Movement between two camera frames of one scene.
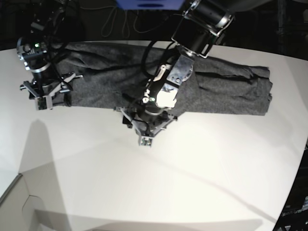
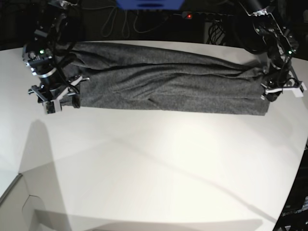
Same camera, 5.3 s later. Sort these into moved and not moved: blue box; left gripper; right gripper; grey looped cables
Moved: left gripper; right gripper
Not moved: blue box; grey looped cables
